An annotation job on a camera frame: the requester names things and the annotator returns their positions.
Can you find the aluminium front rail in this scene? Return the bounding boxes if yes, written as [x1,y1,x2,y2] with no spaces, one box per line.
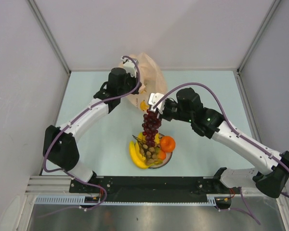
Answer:
[24,175,287,196]

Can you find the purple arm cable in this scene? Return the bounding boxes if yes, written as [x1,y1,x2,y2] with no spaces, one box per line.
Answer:
[150,82,289,226]
[37,55,140,217]

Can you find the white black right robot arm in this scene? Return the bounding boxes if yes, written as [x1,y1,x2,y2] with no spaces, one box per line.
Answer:
[150,88,289,198]

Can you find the yellow fake banana bunch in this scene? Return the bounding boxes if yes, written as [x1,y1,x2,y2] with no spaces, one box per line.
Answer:
[129,132,163,169]

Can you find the orange fake tangerine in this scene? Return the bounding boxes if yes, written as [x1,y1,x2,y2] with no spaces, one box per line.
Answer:
[160,136,176,153]

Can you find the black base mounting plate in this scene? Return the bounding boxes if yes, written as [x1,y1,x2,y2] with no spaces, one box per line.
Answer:
[69,176,239,194]

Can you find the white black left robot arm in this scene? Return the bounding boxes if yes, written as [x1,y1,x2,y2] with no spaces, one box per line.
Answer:
[43,67,140,193]

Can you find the red fake grape bunch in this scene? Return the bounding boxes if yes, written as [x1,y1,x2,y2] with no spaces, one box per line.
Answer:
[142,109,161,147]

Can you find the aluminium frame post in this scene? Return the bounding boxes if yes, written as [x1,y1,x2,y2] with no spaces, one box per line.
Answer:
[236,0,282,75]
[26,0,71,77]

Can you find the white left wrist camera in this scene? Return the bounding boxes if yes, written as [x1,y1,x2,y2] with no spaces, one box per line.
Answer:
[121,56,139,77]

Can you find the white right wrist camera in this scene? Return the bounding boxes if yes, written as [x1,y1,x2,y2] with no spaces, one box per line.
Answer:
[148,93,165,114]

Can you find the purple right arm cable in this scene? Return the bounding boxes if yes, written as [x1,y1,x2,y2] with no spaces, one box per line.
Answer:
[150,82,289,226]

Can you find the aluminium frame post left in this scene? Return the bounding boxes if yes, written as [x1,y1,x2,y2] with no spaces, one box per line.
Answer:
[26,0,71,77]

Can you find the round printed plate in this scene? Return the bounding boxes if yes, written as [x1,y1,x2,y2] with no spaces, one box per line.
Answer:
[155,133,172,167]

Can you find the aluminium frame post right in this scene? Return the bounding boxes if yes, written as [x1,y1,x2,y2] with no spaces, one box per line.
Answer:
[236,0,282,75]

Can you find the brown fake longan bunch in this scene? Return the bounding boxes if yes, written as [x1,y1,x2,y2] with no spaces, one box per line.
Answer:
[133,135,162,166]

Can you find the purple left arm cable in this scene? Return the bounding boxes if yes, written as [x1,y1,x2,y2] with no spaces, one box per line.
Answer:
[37,55,140,217]

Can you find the green orange fake mango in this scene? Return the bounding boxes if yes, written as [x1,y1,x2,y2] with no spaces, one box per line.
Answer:
[158,150,167,160]

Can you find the translucent orange plastic bag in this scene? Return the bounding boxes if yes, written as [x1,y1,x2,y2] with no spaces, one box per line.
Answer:
[126,52,168,113]

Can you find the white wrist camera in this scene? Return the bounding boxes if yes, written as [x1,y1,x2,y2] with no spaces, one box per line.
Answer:
[121,56,139,77]
[148,93,165,114]

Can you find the white slotted cable duct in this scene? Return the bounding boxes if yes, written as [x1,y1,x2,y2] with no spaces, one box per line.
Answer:
[35,195,100,205]

